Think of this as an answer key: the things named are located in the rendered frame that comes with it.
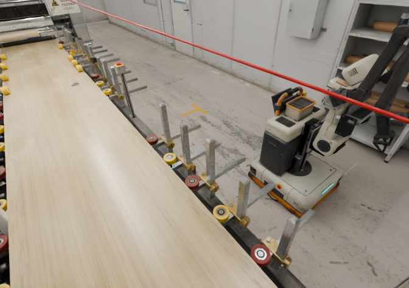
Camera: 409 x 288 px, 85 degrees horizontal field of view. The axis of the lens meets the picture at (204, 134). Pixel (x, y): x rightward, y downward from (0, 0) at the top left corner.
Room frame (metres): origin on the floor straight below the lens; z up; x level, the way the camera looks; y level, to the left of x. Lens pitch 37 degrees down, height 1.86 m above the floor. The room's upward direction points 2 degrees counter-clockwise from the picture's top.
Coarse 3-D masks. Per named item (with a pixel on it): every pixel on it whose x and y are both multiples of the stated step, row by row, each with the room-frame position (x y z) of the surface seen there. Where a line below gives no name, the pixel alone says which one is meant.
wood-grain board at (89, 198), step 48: (48, 48) 3.71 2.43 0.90; (48, 96) 1.98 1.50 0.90; (96, 96) 1.94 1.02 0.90; (48, 144) 1.22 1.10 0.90; (96, 144) 1.20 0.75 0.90; (144, 144) 1.18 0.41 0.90; (48, 192) 0.80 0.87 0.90; (96, 192) 0.78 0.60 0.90; (144, 192) 0.77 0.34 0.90; (192, 192) 0.75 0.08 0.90; (48, 240) 0.53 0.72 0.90; (96, 240) 0.52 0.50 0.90; (144, 240) 0.51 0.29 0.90; (192, 240) 0.50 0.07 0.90
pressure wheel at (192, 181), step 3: (189, 177) 0.86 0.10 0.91; (192, 177) 0.86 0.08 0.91; (195, 177) 0.85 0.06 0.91; (186, 180) 0.83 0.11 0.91; (189, 180) 0.84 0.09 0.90; (192, 180) 0.83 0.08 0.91; (195, 180) 0.83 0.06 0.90; (198, 180) 0.83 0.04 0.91; (186, 183) 0.81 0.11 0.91; (189, 183) 0.81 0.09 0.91; (192, 183) 0.81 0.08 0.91; (195, 183) 0.81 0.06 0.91; (198, 183) 0.82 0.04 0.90; (189, 186) 0.79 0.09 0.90; (192, 186) 0.79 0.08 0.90; (195, 186) 0.80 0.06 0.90; (198, 186) 0.81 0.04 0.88; (192, 189) 0.79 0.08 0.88
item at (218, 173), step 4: (240, 156) 1.07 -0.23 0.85; (244, 156) 1.07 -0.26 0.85; (236, 160) 1.04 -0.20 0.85; (240, 160) 1.04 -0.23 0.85; (244, 160) 1.05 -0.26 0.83; (228, 164) 1.00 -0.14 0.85; (232, 164) 1.00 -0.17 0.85; (236, 164) 1.01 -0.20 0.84; (224, 168) 0.97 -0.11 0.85; (228, 168) 0.97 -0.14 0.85; (232, 168) 0.99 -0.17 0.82; (216, 172) 0.94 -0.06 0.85; (220, 172) 0.94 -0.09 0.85; (224, 172) 0.95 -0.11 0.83; (216, 176) 0.91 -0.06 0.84; (220, 176) 0.93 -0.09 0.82; (200, 180) 0.88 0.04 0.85; (200, 184) 0.85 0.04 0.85; (204, 184) 0.86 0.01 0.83; (200, 188) 0.84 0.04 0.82
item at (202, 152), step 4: (216, 144) 1.24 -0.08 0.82; (220, 144) 1.26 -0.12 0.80; (204, 148) 1.21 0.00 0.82; (196, 152) 1.17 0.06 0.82; (200, 152) 1.17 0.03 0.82; (204, 152) 1.18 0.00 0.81; (192, 156) 1.13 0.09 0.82; (196, 156) 1.13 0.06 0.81; (192, 160) 1.11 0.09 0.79; (172, 164) 1.06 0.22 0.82; (176, 164) 1.06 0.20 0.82; (180, 164) 1.06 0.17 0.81; (172, 168) 1.02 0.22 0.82; (176, 168) 1.04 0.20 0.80
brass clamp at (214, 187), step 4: (204, 172) 0.93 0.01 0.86; (200, 176) 0.91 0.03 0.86; (204, 176) 0.90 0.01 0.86; (204, 180) 0.87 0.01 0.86; (208, 184) 0.84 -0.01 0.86; (212, 184) 0.84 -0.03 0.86; (216, 184) 0.84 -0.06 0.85; (208, 188) 0.84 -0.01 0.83; (212, 188) 0.82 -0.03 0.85; (216, 188) 0.82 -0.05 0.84; (212, 192) 0.81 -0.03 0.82
